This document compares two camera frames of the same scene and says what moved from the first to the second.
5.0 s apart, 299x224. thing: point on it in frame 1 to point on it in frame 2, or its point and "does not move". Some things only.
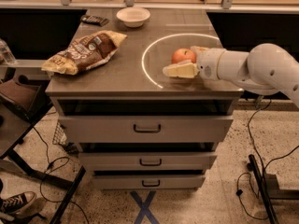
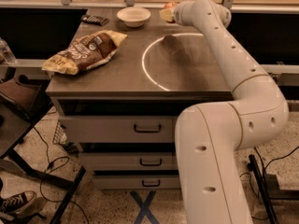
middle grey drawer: (147, 161) does not move
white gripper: (207, 63) to (177, 15)
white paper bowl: (133, 17) does not move
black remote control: (97, 21) does not move
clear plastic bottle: (7, 58) does not move
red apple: (183, 54) to (171, 6)
